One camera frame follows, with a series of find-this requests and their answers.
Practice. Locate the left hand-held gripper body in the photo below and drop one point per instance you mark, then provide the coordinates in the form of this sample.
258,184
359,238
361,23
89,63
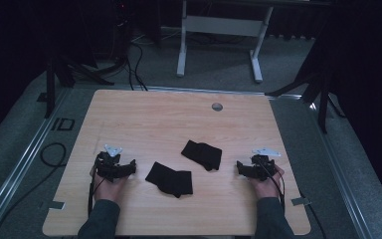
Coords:
107,164

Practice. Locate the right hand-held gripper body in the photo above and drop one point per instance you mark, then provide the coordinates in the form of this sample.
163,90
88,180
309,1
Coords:
262,164

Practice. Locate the black sock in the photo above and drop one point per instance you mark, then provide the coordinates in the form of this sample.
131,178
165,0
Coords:
203,154
170,180

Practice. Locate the person's right hand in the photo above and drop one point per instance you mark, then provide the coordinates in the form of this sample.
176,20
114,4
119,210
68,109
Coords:
268,187

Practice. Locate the person's left hand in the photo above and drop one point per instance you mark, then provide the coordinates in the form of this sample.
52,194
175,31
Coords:
107,191

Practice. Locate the grey tape piece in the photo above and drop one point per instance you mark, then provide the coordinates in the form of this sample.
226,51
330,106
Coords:
301,201
56,205

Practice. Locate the black floor tape marking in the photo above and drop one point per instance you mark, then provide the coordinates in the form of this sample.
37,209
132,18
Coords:
63,124

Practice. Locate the black metal stand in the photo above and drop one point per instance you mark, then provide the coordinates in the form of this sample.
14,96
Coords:
321,96
65,74

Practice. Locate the dark equipment rack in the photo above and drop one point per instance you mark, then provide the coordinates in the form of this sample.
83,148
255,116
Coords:
123,30

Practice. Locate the metal floor rail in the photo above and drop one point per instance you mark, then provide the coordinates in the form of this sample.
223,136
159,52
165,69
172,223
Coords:
341,172
16,169
212,90

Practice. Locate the white desk frame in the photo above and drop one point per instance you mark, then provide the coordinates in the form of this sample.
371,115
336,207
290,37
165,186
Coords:
224,26

